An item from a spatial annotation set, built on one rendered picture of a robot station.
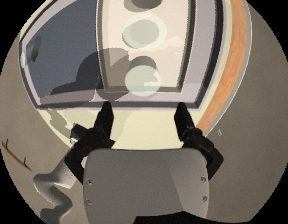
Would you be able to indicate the clear glass jar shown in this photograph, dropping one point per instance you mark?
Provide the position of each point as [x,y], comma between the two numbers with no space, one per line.
[29,55]
[144,31]
[143,77]
[146,4]

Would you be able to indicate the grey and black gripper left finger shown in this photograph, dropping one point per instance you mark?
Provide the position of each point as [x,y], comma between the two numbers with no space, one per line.
[95,138]

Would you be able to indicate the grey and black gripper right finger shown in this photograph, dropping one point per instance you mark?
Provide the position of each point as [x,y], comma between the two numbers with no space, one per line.
[193,138]

